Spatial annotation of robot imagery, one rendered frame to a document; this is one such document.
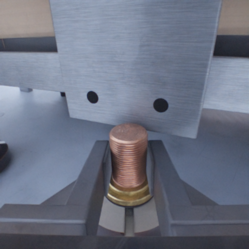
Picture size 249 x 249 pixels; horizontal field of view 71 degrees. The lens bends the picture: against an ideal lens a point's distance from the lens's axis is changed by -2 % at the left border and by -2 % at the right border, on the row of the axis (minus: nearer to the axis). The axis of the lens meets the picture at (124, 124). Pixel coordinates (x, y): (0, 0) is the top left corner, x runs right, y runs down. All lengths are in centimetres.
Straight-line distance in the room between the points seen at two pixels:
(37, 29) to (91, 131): 21
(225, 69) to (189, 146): 20
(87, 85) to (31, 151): 24
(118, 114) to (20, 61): 18
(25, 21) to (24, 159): 22
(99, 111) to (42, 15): 19
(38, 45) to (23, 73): 6
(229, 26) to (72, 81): 16
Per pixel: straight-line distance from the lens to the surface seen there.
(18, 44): 36
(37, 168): 32
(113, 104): 15
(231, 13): 23
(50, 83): 26
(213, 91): 19
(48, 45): 31
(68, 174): 29
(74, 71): 16
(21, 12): 34
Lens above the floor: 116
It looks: 28 degrees up
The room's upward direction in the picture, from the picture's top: 179 degrees clockwise
